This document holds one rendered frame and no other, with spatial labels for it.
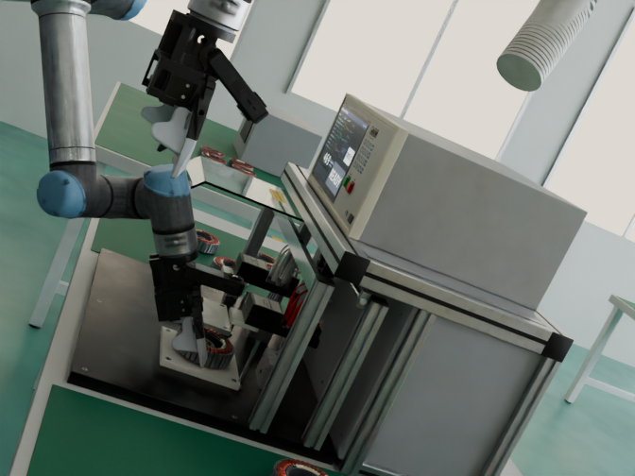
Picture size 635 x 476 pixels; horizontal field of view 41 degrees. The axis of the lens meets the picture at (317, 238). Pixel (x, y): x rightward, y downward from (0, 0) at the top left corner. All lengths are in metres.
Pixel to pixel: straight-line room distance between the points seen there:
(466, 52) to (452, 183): 5.12
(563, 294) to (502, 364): 5.90
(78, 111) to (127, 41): 4.76
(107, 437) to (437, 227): 0.64
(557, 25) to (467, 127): 3.88
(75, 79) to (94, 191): 0.18
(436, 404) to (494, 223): 0.33
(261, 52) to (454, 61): 1.46
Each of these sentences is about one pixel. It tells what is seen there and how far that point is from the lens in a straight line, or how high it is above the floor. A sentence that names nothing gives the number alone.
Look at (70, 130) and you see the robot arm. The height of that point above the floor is 1.10.
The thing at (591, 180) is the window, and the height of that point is 1.31.
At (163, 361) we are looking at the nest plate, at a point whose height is 0.78.
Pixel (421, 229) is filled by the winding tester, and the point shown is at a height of 1.17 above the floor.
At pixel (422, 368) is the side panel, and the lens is 1.45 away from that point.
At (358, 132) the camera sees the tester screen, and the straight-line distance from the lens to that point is 1.62.
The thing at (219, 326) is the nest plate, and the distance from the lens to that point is 1.77.
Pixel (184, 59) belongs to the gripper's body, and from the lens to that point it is 1.14.
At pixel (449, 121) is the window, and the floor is 1.28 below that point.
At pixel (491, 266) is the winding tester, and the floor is 1.16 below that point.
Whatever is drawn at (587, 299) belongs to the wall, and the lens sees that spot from 7.50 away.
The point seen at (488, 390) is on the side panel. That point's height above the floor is 0.97.
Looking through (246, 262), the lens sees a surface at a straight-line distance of 1.76.
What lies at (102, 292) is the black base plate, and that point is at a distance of 1.74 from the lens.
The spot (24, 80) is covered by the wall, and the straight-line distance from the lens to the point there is 6.29.
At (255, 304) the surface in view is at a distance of 1.53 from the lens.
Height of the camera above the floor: 1.39
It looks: 12 degrees down
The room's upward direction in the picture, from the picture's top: 25 degrees clockwise
